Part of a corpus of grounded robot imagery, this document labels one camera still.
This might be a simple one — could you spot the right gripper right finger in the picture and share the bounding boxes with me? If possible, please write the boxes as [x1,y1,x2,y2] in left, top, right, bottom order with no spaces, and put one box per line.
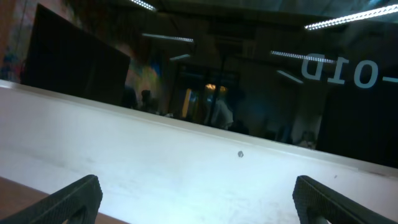
[292,175,397,224]

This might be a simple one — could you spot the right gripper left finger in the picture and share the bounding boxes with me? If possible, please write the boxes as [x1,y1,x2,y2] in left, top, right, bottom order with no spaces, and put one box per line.
[1,174,103,224]

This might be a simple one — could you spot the dark monitor panel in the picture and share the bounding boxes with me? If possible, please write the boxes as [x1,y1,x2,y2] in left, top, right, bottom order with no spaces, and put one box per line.
[21,4,130,105]

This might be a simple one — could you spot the dark glass window pane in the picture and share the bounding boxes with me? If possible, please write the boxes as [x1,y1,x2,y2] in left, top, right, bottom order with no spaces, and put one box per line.
[1,0,397,167]

